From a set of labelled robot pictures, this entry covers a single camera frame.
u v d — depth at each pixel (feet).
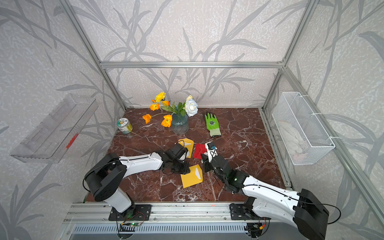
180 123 3.16
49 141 2.15
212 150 2.18
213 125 3.55
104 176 1.48
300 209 1.35
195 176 2.82
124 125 3.28
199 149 3.18
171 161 2.27
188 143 3.35
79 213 2.48
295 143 2.47
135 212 2.35
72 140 2.11
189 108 2.44
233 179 1.90
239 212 2.42
